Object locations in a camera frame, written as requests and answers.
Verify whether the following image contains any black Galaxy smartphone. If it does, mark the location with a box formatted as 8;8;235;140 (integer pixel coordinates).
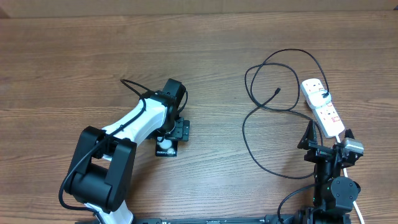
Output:
155;138;178;157

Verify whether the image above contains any black USB charging cable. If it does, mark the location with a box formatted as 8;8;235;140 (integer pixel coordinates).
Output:
242;48;331;180

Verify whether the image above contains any white power strip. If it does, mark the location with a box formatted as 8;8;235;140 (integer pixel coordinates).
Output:
312;102;345;138

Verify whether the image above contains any white USB charger adapter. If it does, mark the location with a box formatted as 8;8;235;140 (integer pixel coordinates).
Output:
300;78;331;109

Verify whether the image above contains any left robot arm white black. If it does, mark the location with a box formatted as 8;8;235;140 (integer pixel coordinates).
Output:
58;79;190;223

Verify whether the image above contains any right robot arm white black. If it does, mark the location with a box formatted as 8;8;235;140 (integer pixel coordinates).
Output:
293;120;364;224

